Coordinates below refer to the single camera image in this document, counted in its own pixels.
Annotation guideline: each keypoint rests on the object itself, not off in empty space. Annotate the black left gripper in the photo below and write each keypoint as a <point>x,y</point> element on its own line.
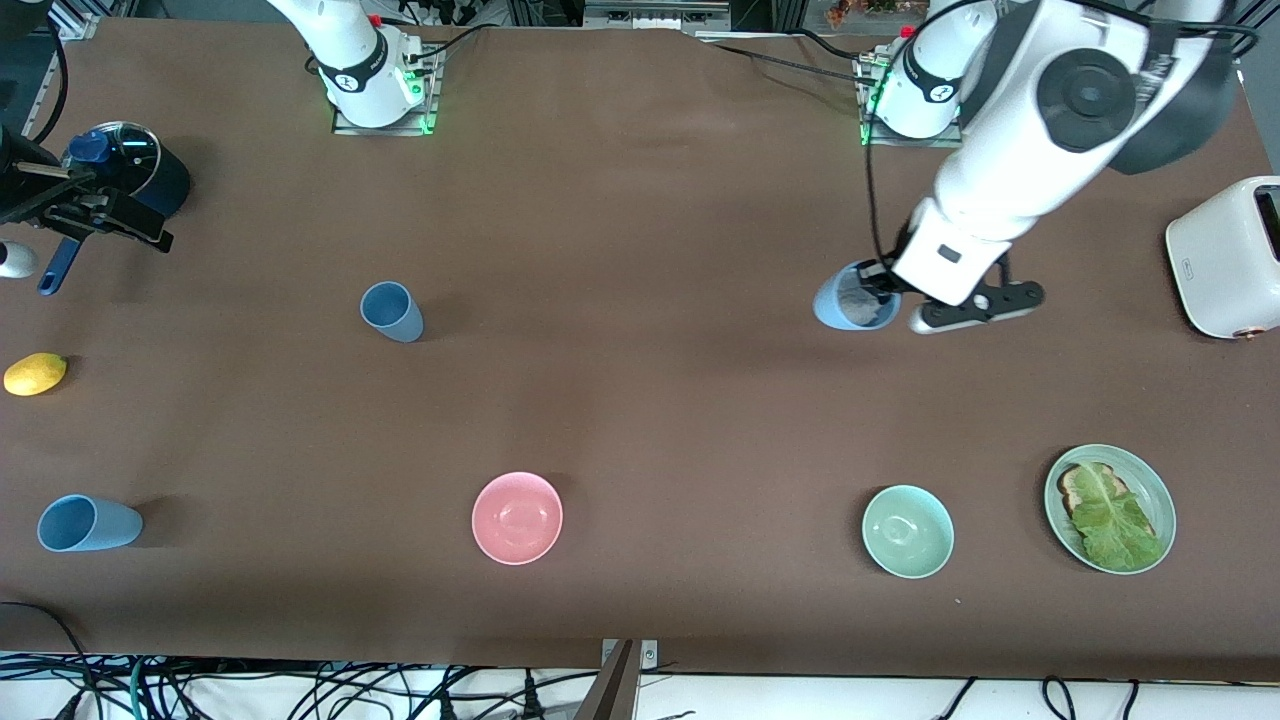
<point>884,271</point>

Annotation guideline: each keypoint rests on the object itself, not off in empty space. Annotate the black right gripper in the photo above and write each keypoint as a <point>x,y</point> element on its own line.
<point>22,196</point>

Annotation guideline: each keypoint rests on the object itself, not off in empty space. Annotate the blue cup holding paper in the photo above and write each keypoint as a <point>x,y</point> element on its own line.
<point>828,308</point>

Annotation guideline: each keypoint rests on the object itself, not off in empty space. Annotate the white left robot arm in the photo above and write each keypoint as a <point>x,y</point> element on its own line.
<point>1010,150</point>

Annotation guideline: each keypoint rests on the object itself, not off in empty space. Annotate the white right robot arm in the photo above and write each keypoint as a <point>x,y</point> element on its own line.
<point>350,50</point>

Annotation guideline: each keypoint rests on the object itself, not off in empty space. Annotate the glass lid with blue knob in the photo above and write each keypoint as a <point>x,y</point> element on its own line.
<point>125,155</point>

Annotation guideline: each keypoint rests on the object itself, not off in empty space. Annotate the yellow lemon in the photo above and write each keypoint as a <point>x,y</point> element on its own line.
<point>35,374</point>

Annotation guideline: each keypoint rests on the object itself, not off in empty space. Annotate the mint green bowl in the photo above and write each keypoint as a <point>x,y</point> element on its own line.
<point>908,531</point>

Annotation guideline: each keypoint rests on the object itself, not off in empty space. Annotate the toasted bread slice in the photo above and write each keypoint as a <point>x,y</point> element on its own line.
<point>1072,490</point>

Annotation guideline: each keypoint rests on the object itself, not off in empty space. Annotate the green lettuce leaf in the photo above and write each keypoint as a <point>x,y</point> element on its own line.
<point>1115,525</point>

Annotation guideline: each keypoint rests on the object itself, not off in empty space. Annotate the white toaster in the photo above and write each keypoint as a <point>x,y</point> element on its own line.
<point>1220,270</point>

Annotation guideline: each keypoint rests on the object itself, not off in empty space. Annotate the grey box behind table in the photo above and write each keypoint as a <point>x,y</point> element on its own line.
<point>655,12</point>

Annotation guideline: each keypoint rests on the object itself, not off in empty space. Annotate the mint green plate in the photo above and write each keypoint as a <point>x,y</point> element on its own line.
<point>1158,500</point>

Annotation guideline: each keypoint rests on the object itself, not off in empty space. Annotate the pink bowl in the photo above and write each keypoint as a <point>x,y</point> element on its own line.
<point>517,518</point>

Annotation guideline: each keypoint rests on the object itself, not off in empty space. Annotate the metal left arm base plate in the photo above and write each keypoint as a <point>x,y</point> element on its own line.
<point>868,138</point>

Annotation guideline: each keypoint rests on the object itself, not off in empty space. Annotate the aluminium frame profile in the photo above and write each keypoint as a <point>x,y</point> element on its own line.
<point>70,30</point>
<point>1255,50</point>

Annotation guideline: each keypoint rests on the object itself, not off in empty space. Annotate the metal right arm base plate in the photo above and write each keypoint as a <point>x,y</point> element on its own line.
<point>428,95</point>

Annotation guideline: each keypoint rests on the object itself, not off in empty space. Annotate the metal table edge bracket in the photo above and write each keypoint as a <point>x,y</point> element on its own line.
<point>650,655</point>

